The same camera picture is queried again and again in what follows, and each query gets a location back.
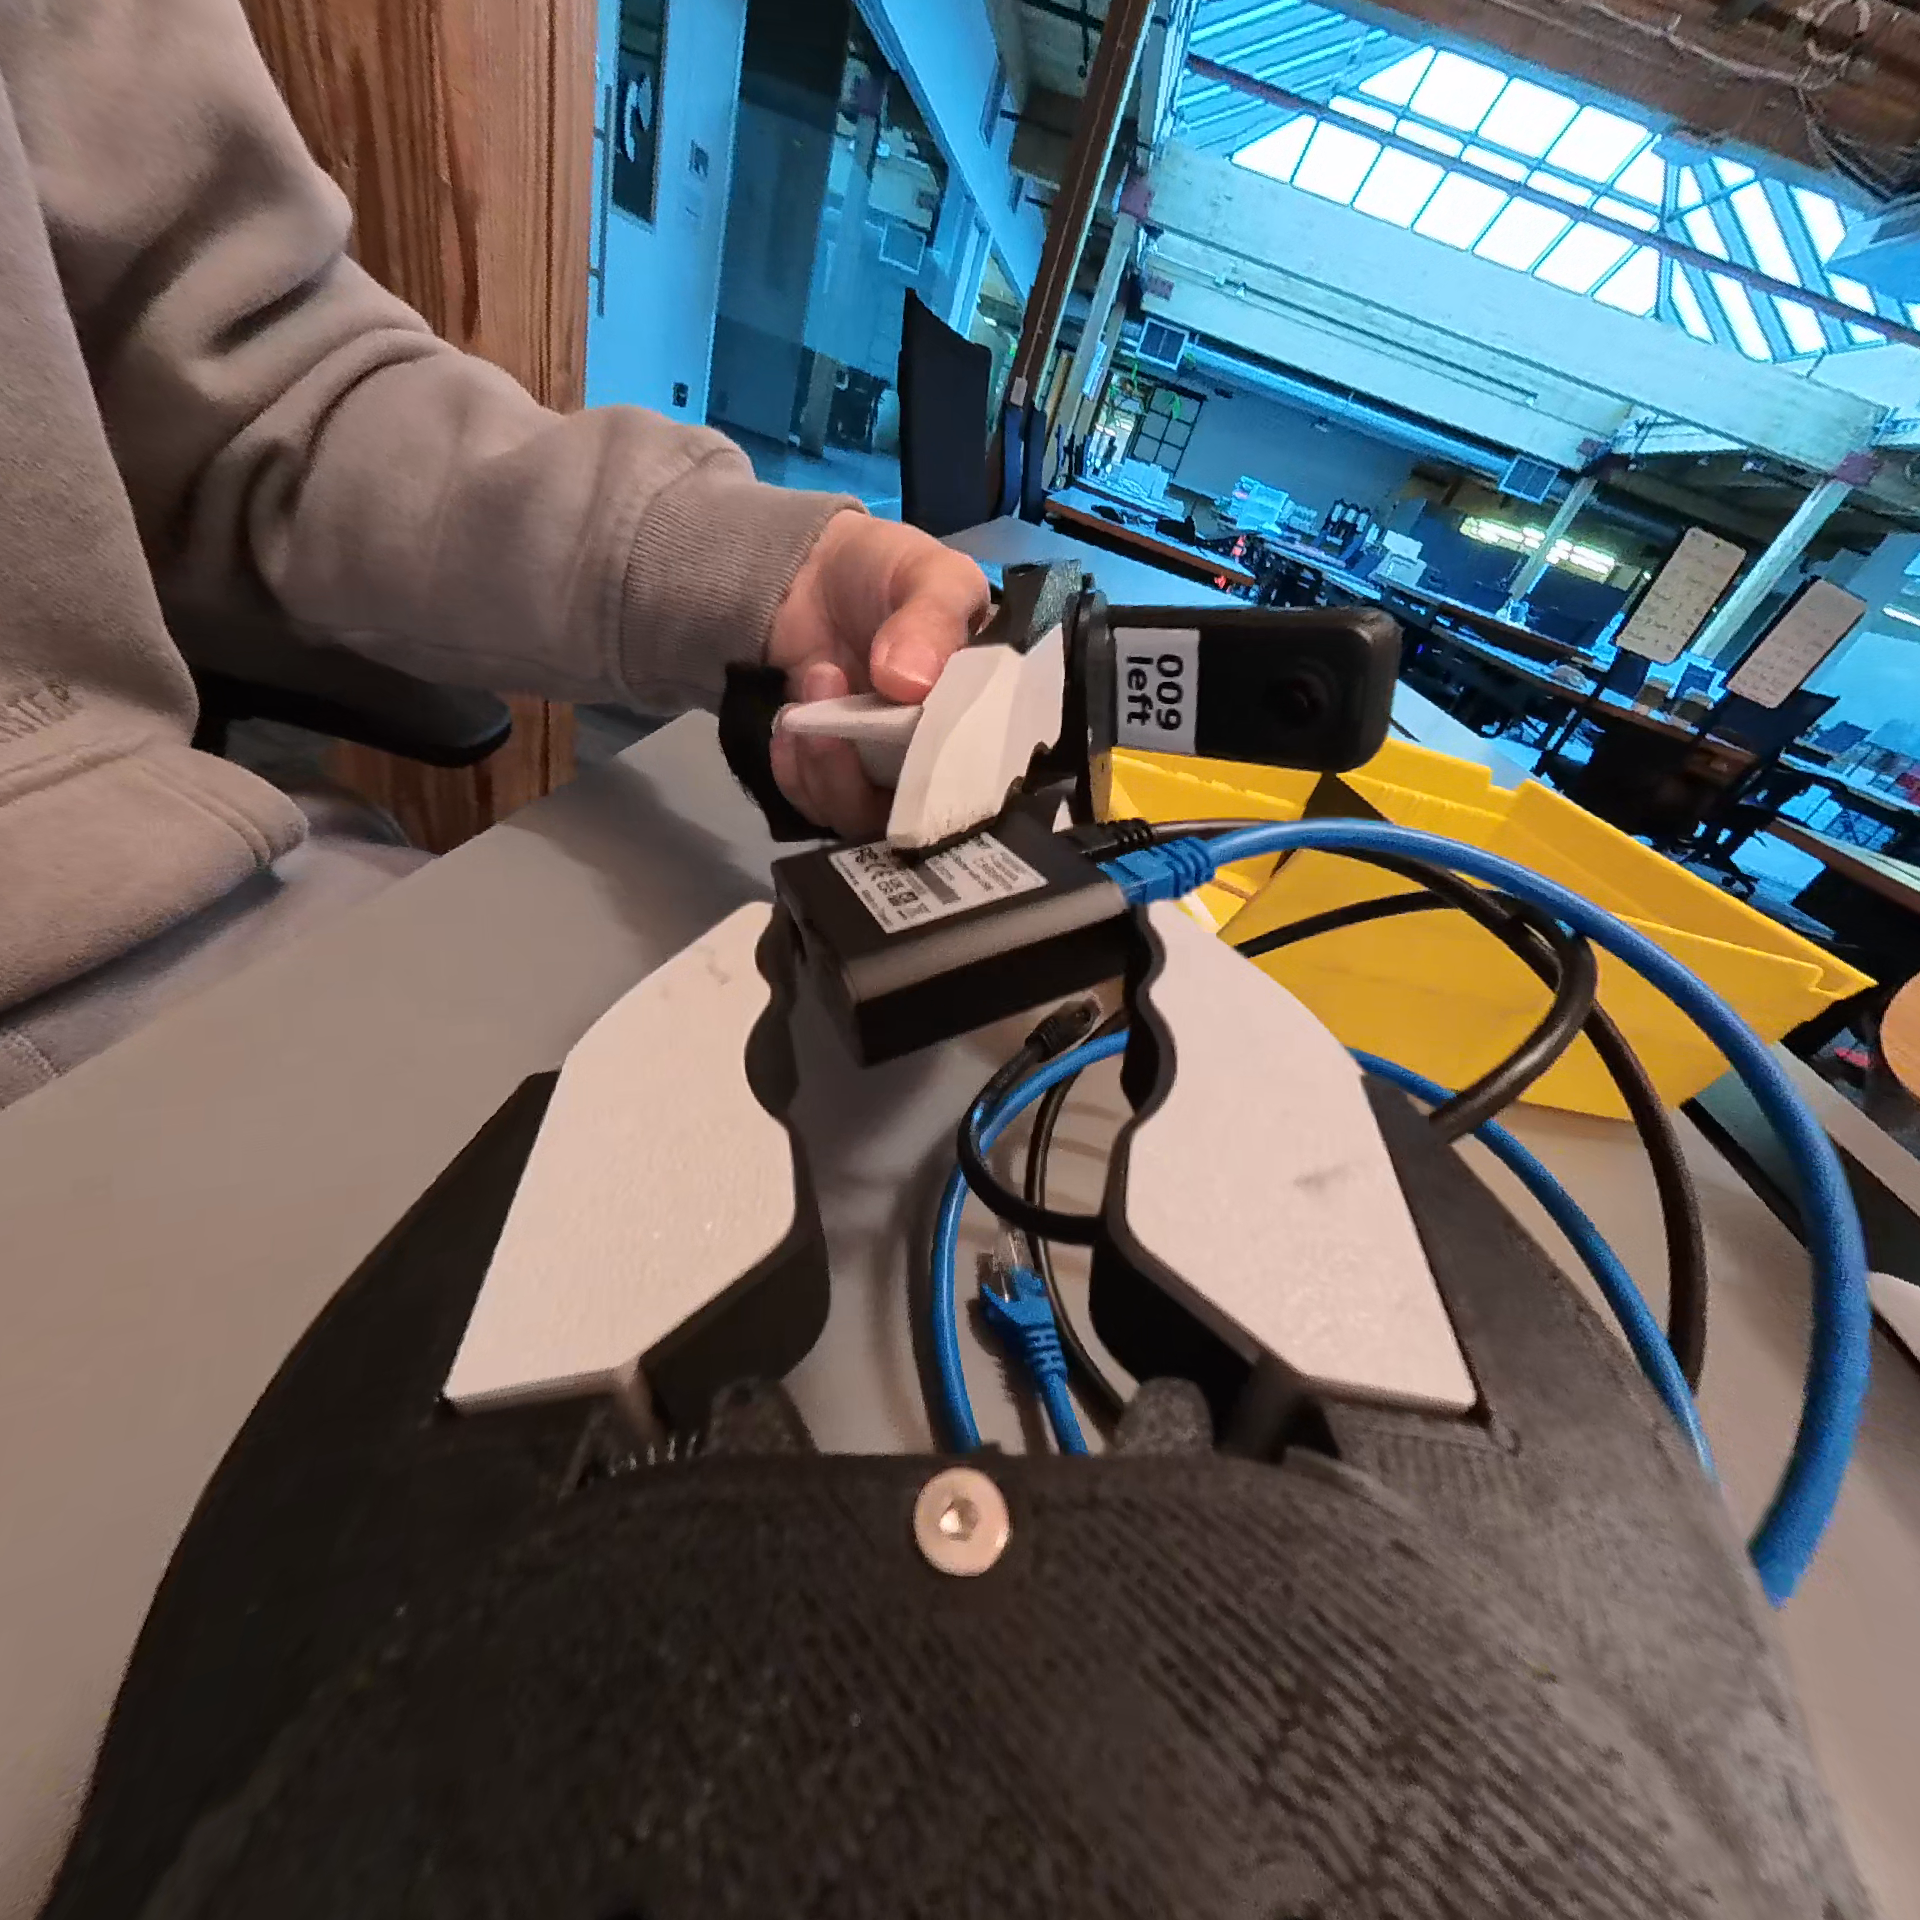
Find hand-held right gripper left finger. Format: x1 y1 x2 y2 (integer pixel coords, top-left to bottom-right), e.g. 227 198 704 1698
440 901 834 1444

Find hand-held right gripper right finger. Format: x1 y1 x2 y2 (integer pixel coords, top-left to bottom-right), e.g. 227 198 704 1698
1087 901 1483 1453

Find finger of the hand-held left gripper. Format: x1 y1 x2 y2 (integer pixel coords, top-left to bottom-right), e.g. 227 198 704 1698
881 623 1071 856

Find black network adapter box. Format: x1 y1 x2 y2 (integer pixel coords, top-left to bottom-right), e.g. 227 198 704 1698
768 815 1149 1069

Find black cable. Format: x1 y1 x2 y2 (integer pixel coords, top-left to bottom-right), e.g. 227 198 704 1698
958 815 1711 1412

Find blue ethernet cable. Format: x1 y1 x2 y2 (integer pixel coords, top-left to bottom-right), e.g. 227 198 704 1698
929 815 1877 1606

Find person's left forearm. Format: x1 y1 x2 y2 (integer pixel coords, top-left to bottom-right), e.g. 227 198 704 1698
150 224 869 719

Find grey desk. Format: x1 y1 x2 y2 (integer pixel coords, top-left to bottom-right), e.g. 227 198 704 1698
0 516 1920 1920

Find person's left hand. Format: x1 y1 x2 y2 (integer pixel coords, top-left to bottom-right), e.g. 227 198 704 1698
765 508 997 837

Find black partition panel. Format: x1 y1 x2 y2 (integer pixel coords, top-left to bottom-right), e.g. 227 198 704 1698
896 287 1000 536

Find white notice board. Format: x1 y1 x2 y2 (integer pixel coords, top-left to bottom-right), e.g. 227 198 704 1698
1726 575 1871 710
1616 526 1750 665

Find black office chair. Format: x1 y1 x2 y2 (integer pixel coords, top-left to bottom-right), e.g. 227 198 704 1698
1678 690 1845 889

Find yellow plastic bin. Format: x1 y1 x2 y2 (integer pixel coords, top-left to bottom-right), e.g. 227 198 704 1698
1101 735 1877 1120

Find black office chair armrest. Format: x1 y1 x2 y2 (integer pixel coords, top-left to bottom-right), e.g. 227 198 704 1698
192 668 513 770

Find person's grey sweatshirt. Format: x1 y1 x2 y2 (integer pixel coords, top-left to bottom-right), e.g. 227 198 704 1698
0 0 453 1114

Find wooden post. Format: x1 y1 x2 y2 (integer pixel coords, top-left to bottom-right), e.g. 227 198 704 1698
239 0 601 855

